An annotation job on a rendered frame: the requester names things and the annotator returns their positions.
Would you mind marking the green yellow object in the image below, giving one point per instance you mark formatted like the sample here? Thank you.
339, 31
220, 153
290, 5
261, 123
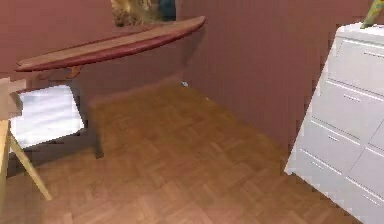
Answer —
372, 15

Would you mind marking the white chest of drawers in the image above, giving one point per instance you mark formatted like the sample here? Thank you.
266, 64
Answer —
346, 116

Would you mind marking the red wooden surfboard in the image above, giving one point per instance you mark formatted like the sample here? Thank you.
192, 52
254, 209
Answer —
113, 46

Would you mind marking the framed wall picture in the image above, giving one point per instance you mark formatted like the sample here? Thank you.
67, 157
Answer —
140, 11

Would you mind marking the light wooden table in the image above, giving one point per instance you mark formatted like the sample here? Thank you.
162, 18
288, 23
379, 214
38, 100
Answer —
6, 140

